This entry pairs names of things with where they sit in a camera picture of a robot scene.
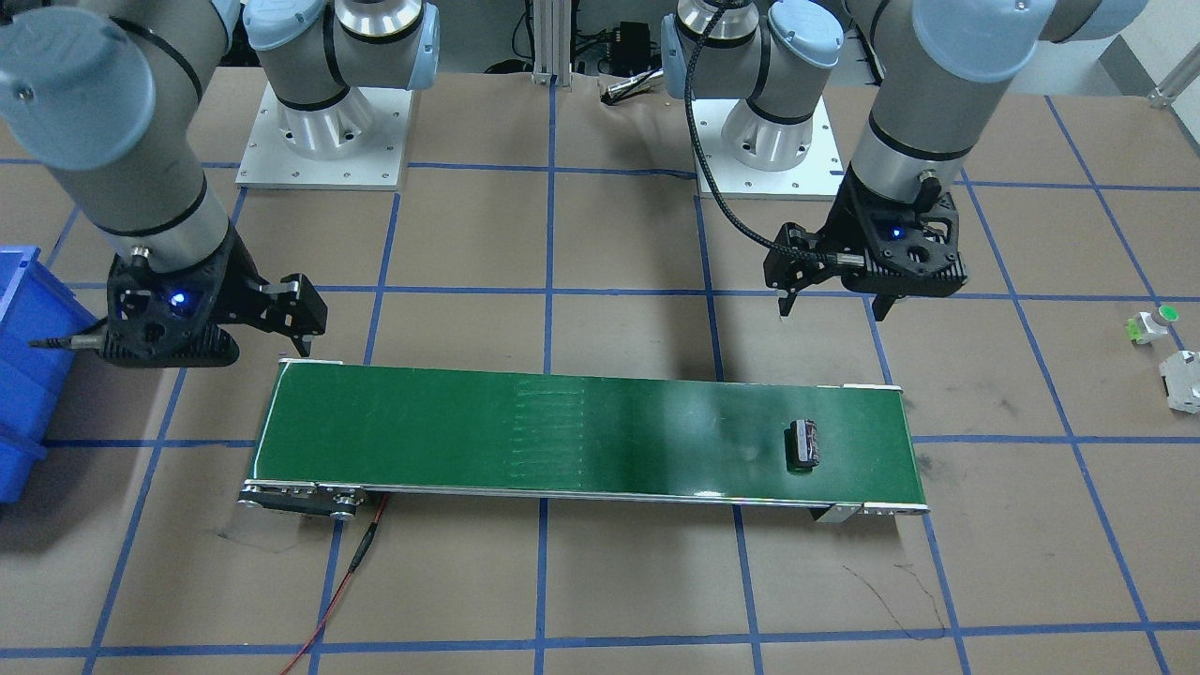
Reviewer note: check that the aluminium frame post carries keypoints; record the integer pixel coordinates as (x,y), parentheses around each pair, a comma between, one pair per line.
(553,32)

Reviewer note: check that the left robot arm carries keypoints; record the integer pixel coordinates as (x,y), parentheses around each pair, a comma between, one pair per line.
(946,66)

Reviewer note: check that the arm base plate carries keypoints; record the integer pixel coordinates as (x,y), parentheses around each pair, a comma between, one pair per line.
(752,157)
(359,143)

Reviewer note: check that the green conveyor belt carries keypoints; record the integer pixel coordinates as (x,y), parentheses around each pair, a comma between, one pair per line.
(333,432)

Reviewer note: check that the black cylindrical capacitor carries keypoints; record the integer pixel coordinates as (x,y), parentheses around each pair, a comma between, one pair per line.
(801,446)

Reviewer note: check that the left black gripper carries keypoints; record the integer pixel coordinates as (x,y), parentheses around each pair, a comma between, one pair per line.
(843,228)

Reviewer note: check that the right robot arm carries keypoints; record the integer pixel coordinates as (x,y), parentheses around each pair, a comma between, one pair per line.
(102,94)

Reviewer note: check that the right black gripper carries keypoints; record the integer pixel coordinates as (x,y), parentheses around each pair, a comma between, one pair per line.
(232,281)

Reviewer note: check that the blue plastic bin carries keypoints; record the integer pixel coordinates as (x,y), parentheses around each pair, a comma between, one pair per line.
(35,305)

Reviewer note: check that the green push button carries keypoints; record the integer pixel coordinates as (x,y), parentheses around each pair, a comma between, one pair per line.
(1148,326)

